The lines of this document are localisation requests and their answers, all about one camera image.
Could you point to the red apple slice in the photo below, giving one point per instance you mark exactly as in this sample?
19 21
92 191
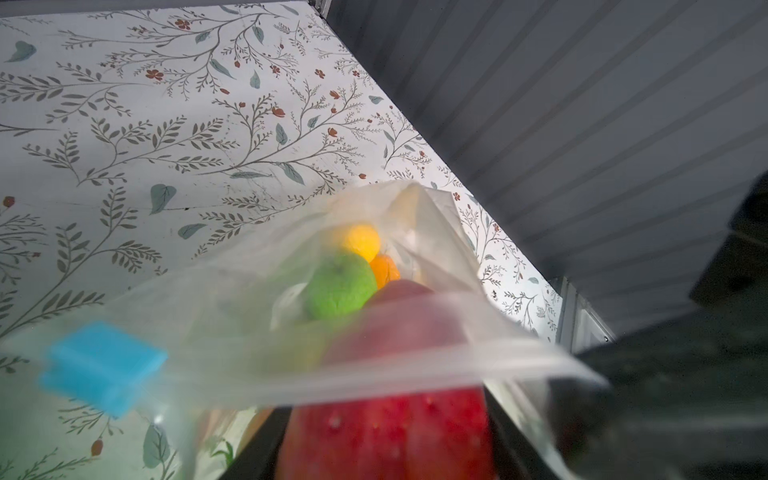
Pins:
432 435

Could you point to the small yellow lemon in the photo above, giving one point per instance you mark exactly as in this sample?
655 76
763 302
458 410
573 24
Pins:
362 239

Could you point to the blue bag zipper slider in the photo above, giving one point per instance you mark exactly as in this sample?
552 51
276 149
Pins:
102 366

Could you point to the green apple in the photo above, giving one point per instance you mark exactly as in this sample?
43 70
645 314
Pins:
340 285

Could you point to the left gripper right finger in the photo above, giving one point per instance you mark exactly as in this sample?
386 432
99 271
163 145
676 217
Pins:
522 443

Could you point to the clear zip top bag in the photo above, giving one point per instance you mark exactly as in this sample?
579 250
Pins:
237 333

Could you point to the orange carrot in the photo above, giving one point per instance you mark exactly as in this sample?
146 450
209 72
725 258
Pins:
385 270

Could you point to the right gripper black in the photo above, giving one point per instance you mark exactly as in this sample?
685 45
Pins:
686 399

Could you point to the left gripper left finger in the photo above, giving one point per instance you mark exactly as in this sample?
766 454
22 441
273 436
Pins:
258 453

